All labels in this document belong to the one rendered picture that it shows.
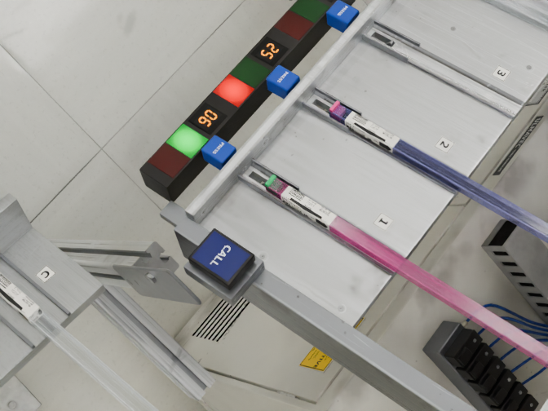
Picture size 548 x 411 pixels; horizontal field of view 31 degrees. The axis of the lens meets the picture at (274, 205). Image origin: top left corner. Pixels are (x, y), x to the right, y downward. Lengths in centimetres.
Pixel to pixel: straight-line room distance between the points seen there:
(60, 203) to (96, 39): 29
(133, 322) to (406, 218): 55
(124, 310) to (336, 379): 34
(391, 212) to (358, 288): 9
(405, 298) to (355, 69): 33
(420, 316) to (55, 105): 76
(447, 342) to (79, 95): 80
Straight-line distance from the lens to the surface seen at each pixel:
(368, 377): 94
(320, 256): 96
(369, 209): 98
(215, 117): 107
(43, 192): 168
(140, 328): 141
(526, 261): 130
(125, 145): 173
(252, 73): 109
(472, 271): 130
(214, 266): 91
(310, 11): 114
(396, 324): 123
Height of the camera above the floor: 163
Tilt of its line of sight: 62 degrees down
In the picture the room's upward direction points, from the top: 87 degrees clockwise
